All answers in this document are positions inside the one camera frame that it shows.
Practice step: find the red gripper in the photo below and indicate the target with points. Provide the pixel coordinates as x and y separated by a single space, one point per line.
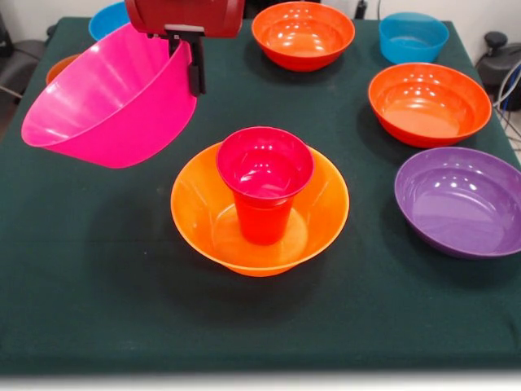
183 14

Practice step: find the large pink bowl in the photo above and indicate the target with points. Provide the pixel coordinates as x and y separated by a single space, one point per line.
122 106

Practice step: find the large blue bowl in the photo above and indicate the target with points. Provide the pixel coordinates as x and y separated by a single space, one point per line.
108 20

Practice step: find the wide red-orange bowl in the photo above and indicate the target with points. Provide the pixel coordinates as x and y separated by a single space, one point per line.
427 106
303 40

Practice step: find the small orange bowl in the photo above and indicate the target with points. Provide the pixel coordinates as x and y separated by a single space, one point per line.
59 69

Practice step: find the small magenta bowl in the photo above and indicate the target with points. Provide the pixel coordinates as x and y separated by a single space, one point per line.
264 171

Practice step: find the large yellow-orange bowl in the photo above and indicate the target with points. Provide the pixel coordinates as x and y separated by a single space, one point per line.
195 212

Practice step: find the orange cup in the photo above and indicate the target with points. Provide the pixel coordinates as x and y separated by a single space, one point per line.
262 224

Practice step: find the grey office chair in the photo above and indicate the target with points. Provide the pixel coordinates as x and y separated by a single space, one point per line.
24 57

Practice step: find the black cylindrical plug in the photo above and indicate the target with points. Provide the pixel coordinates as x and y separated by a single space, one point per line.
361 9

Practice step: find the small light blue bowl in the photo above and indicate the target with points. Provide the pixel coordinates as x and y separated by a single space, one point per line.
411 51

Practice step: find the dark green tablecloth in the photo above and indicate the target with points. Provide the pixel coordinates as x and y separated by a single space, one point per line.
260 317

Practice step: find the wide purple bowl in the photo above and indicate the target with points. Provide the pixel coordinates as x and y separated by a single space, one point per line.
456 203

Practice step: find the black office chair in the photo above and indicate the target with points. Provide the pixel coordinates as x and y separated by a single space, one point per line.
500 61

